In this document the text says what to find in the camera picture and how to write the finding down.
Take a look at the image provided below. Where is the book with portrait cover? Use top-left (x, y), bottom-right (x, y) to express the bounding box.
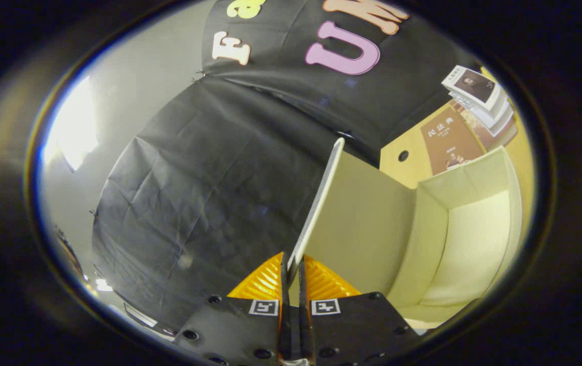
top-left (441, 65), bottom-right (503, 112)

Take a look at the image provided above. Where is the thick book with brown cover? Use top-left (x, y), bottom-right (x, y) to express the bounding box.
top-left (451, 99), bottom-right (518, 151)

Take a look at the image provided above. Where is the black backdrop cloth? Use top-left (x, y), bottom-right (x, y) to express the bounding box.
top-left (90, 0), bottom-right (480, 332)

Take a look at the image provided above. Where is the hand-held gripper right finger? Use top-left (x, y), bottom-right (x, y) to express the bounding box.
top-left (298, 254), bottom-right (421, 366)

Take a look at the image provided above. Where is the ceiling light panel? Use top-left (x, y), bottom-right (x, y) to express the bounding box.
top-left (46, 76), bottom-right (100, 172)

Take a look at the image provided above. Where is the thin brown book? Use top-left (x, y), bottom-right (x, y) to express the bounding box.
top-left (419, 106), bottom-right (486, 176)

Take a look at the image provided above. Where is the plain white book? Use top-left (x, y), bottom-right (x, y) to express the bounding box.
top-left (461, 94), bottom-right (510, 129)

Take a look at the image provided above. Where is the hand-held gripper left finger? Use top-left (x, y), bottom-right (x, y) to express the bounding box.
top-left (174, 252), bottom-right (292, 366)

